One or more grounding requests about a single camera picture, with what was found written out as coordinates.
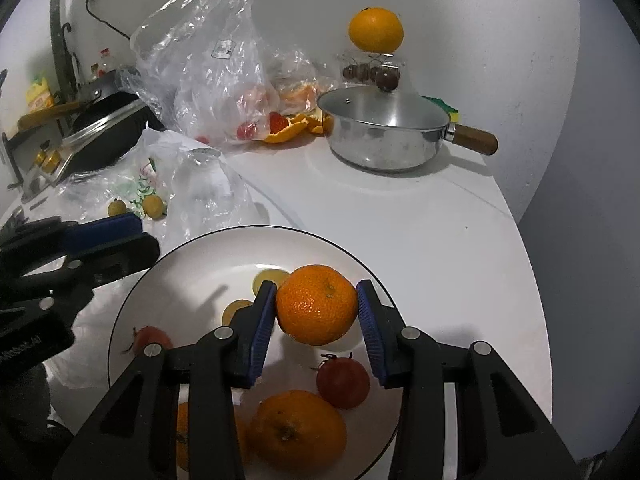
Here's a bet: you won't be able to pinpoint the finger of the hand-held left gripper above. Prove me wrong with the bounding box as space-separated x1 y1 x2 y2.
0 211 145 263
24 232 161 318

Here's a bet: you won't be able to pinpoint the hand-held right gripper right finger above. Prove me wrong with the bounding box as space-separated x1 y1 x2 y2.
355 279 583 480

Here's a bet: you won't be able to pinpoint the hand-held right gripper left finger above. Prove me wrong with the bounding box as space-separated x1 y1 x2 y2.
52 280 278 480

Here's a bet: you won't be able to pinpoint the orange mandarin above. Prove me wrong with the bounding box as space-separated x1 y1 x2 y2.
276 264 360 347

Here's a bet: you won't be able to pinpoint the white plate with dark rim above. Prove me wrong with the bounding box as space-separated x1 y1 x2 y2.
107 226 404 479

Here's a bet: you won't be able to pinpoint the clear box of dark fruits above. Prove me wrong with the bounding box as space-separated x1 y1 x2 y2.
337 52 406 87

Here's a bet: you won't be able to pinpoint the silver induction cooker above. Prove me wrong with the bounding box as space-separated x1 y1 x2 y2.
20 100 168 201

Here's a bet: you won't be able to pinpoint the printed white plastic bag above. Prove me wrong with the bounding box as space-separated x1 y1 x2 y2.
45 127 272 392

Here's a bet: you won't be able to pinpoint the yellow food package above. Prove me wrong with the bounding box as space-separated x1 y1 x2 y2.
26 74 55 114

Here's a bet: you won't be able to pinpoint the clear oil bottle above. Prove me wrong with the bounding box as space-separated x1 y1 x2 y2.
97 49 117 81

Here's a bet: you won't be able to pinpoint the clear crumpled plastic bag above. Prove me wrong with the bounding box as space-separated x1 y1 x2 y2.
120 0 282 147

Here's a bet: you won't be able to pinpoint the orange peels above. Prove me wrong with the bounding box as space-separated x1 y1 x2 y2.
262 111 335 145

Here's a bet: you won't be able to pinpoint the steel pot lid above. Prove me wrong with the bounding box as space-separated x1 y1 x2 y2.
316 67 451 132

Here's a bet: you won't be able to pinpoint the peeled orange segments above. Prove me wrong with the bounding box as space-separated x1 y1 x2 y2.
280 82 322 112

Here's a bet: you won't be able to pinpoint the green and yellow sponge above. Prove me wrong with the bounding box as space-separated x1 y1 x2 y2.
420 94 462 124

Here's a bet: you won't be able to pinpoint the small crumpled clear bag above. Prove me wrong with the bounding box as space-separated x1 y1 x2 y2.
269 46 347 117

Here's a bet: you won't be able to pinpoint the large orange with stem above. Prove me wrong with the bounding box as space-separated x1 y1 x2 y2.
348 6 404 54

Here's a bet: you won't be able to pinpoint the black wok with wooden handle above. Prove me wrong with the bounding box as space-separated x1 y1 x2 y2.
17 67 151 136

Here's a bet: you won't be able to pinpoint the steel pot with wooden handle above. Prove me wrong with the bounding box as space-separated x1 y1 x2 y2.
325 110 499 174

